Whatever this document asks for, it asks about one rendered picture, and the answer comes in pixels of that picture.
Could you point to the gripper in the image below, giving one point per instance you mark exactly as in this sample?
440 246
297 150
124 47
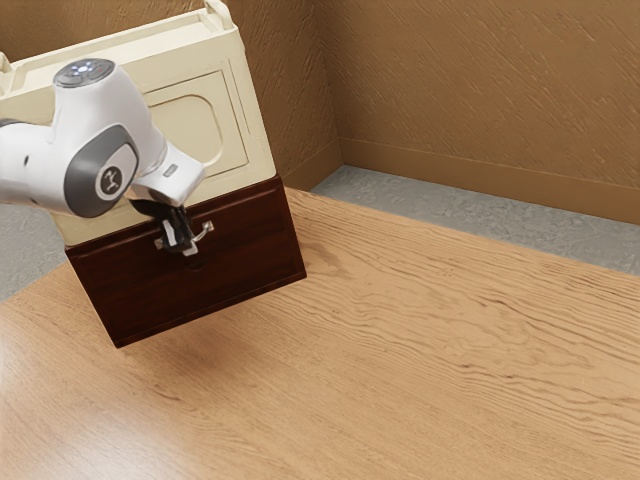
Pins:
150 206

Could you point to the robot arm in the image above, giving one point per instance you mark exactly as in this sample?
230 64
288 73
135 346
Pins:
95 125

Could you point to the dark brown wooden cabinet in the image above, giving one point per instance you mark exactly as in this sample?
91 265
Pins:
200 280

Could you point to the cream box with lid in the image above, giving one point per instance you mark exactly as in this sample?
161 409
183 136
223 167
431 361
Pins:
200 115

